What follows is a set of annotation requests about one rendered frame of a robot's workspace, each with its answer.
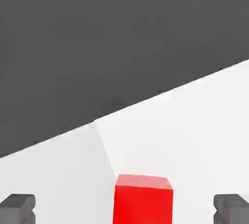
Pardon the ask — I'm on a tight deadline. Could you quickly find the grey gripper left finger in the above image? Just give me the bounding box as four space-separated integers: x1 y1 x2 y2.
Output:
0 193 36 224

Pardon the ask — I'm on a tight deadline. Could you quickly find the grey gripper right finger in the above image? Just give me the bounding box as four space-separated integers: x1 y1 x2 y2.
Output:
213 193 249 224

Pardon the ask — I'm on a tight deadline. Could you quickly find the small red cube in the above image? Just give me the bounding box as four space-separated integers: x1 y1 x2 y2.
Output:
112 174 174 224

